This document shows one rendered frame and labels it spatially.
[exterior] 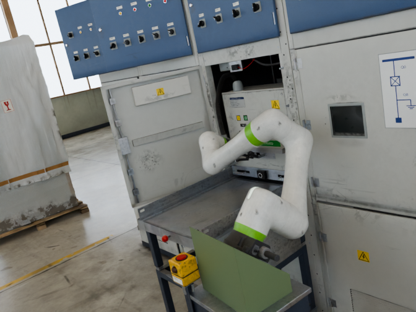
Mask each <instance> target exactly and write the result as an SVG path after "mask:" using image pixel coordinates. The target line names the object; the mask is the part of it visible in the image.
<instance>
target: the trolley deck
mask: <svg viewBox="0 0 416 312"><path fill-rule="evenodd" d="M253 187H259V188H264V189H267V190H269V191H272V190H274V189H276V188H278V187H279V186H272V185H267V184H259V183H252V182H247V181H240V180H230V181H228V182H226V183H224V184H222V185H220V186H218V187H216V188H214V189H211V190H210V191H207V192H205V193H203V194H201V195H199V196H197V197H194V198H192V199H190V200H188V201H186V202H184V203H182V204H180V205H178V206H176V207H174V208H172V209H169V210H167V211H165V212H163V213H161V214H159V215H156V216H155V217H152V218H151V219H148V220H146V221H144V222H143V221H140V218H138V219H137V221H138V223H139V228H140V229H141V230H145V231H147V232H149V233H152V234H154V235H157V236H160V237H162V236H164V235H166V236H169V235H170V236H171V237H169V238H168V240H170V241H173V242H175V243H178V244H180V245H183V246H186V247H188V248H191V249H193V250H194V245H193V240H192V236H191V232H190V228H189V227H191V228H194V229H196V230H197V229H198V230H199V231H200V232H201V229H202V228H204V227H206V226H208V225H210V224H212V223H213V222H215V221H217V220H219V219H221V218H222V217H224V216H226V215H228V214H230V213H232V212H234V211H235V210H237V209H239V208H241V207H242V205H243V203H244V200H245V198H246V196H247V194H248V191H249V190H250V189H251V188H253ZM232 230H233V228H232V229H230V230H228V231H227V232H225V233H223V234H221V235H220V236H218V237H216V238H215V239H217V240H219V241H221V242H223V241H224V239H226V237H228V236H229V234H231V232H232Z"/></svg>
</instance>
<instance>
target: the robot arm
mask: <svg viewBox="0 0 416 312"><path fill-rule="evenodd" d="M271 139H275V140H277V141H278V142H280V143H281V144H282V145H283V146H284V147H285V173H284V183H283V188H282V194H281V197H279V196H278V195H276V194H274V193H272V192H271V191H269V190H267V189H264V188H259V187H253V188H251V189H250V190H249V191H248V194H247V196H246V198H245V200H244V203H243V205H242V207H241V209H240V211H239V213H238V216H237V218H236V220H235V224H234V227H233V230H232V232H231V234H229V236H228V237H226V239H224V241H223V243H225V244H227V245H229V246H231V247H233V248H234V247H235V248H236V249H238V250H240V251H242V252H244V253H246V254H248V255H250V256H252V257H254V258H257V259H260V260H262V261H264V262H266V263H268V262H269V260H270V259H272V260H274V261H279V259H280V256H279V255H277V254H274V253H272V252H271V251H270V248H271V247H270V246H269V245H267V244H265V243H263V241H264V239H265V238H266V236H267V234H268V232H269V230H271V231H273V232H275V233H277V234H279V235H281V236H283V237H284V238H287V239H291V240H294V239H297V238H300V237H301V236H303V235H304V234H305V233H306V231H307V229H308V211H307V178H308V166H309V161H310V155H311V149H312V146H313V136H312V134H311V133H310V132H309V130H307V129H306V128H304V127H302V126H300V125H299V124H297V123H295V122H294V121H292V120H291V119H290V118H289V117H287V116H286V115H285V114H284V113H282V112H281V111H280V110H278V109H275V108H270V109H267V110H265V111H263V112H262V113H261V114H260V115H259V116H257V117H256V118H255V119H253V120H252V121H251V122H250V123H249V124H247V125H246V126H245V127H244V128H243V129H242V130H241V131H240V132H239V133H238V134H237V135H236V136H234V137H233V138H232V139H227V138H225V137H222V136H219V135H218V134H216V133H214V132H212V131H206V132H204V133H202V134H201V136H200V138H199V146H200V150H201V155H202V167H203V169H204V171H205V172H206V173H208V174H210V175H216V174H218V173H220V172H221V171H222V170H223V169H224V168H225V167H226V166H227V165H229V164H230V163H232V162H233V161H234V162H239V161H246V160H249V158H252V159H253V158H258V155H255V154H254V152H252V151H251V150H253V149H256V148H258V147H259V146H261V145H263V144H265V143H266V142H268V141H270V140H271ZM246 153H248V154H247V155H246ZM241 156H244V157H246V158H239V157H241Z"/></svg>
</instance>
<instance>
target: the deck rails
mask: <svg viewBox="0 0 416 312"><path fill-rule="evenodd" d="M230 180H232V179H231V178H229V175H228V170H227V169H226V170H223V171H221V172H220V173H218V174H216V175H212V176H210V177H208V178H205V179H203V180H200V181H198V182H197V183H194V184H192V185H190V186H187V187H185V188H183V189H181V190H179V191H176V192H174V193H172V194H169V195H167V196H165V197H163V198H161V199H158V200H156V201H154V202H151V203H150V204H147V205H145V206H143V207H140V208H138V209H137V210H138V213H139V218H140V221H143V222H144V221H146V220H148V219H151V218H152V217H155V216H156V215H159V214H161V213H163V212H165V211H167V210H169V209H172V208H174V207H176V206H178V205H180V204H182V203H184V202H186V201H188V200H190V199H192V198H194V197H197V196H199V195H201V194H203V193H205V192H207V191H210V190H211V189H214V188H216V187H218V186H220V185H222V184H224V183H226V182H228V181H230ZM282 188H283V185H282V186H279V187H278V188H276V189H274V190H272V191H271V192H272V193H274V194H276V195H278V196H279V197H281V194H282ZM142 209H144V211H143V212H140V210H142ZM240 209H241V208H239V209H237V210H235V211H234V212H232V213H230V214H228V215H226V216H224V217H222V218H221V219H219V220H217V221H215V222H213V223H212V224H210V225H208V226H206V227H204V228H202V229H201V232H202V233H204V230H207V229H209V231H208V232H206V233H205V234H206V235H209V236H211V237H212V238H216V237H218V236H220V235H221V234H223V233H225V232H227V231H228V230H230V229H232V228H233V227H234V224H235V220H236V218H237V216H238V213H239V211H240Z"/></svg>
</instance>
